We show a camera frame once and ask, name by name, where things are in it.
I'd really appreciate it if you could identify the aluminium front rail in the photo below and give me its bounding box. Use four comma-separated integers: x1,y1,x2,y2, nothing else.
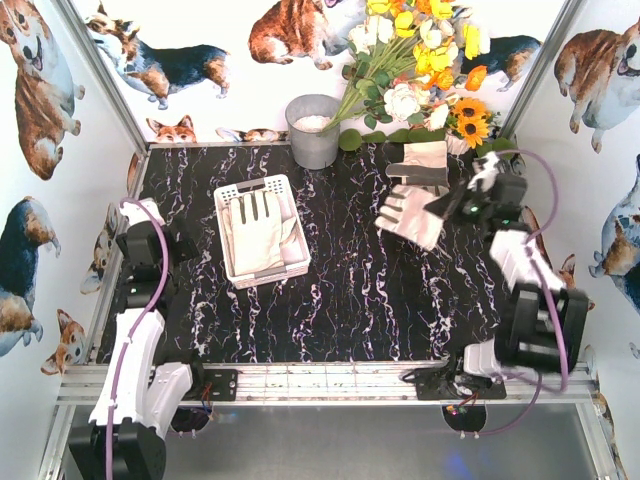
55,361,598,407

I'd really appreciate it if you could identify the artificial flower bouquet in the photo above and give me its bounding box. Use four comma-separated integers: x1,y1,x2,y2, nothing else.
321,1,516,149

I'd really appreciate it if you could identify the white grey glove back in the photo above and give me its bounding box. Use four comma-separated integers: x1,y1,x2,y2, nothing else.
385,141,449,196

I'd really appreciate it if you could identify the white plastic storage basket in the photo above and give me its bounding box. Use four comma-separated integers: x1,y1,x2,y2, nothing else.
214,174,311,289

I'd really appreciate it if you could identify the black base bracket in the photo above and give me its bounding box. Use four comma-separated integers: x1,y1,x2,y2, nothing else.
190,368,239,403
400,368,507,401

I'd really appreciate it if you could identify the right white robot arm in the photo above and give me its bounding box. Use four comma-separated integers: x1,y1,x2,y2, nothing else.
424,173,589,379

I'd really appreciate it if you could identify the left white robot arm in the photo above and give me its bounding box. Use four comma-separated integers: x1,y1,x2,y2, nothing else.
68,220,193,479

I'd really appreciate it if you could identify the grey metal bucket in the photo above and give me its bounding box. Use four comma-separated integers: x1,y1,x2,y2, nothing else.
285,94,340,170

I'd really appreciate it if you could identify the left black base bracket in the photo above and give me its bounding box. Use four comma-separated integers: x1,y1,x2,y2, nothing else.
190,368,239,403

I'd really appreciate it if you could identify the right black base bracket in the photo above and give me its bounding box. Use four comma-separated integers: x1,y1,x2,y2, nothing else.
400,368,507,401

